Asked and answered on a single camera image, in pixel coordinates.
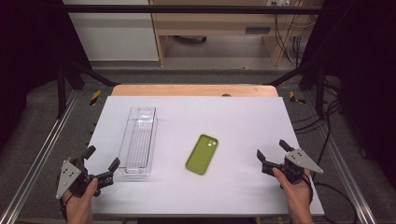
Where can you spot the black curtain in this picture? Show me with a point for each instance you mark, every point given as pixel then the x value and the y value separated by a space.
pixel 364 77
pixel 28 56

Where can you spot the white cabinet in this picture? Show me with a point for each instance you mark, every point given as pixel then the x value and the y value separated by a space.
pixel 115 37

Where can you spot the black metal frame strut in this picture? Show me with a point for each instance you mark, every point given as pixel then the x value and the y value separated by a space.
pixel 311 73
pixel 77 73

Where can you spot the wooden table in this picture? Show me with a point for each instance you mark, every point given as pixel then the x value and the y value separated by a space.
pixel 186 90

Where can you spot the black horizontal frame bar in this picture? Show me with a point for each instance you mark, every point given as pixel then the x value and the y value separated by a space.
pixel 186 9

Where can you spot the white power strip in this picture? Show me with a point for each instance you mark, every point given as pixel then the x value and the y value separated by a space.
pixel 278 2

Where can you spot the green phone case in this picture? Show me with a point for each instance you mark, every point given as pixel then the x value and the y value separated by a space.
pixel 200 157

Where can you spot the person's left hand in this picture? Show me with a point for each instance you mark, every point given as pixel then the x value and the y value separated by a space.
pixel 79 207

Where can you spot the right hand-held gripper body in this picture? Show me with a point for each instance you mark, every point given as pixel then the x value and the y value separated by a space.
pixel 299 161

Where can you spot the person's right hand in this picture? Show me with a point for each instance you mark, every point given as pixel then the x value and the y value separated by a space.
pixel 297 199

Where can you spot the aluminium rail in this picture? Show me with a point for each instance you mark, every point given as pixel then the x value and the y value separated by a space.
pixel 342 168
pixel 37 161

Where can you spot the white board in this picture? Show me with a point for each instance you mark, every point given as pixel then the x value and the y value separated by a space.
pixel 243 130

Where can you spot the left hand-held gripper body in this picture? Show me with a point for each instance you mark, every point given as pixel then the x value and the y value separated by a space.
pixel 76 179

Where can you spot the light wooden desk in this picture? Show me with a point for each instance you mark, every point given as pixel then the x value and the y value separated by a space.
pixel 218 23

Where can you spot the clear plastic tray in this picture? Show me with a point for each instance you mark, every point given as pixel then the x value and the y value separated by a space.
pixel 138 143

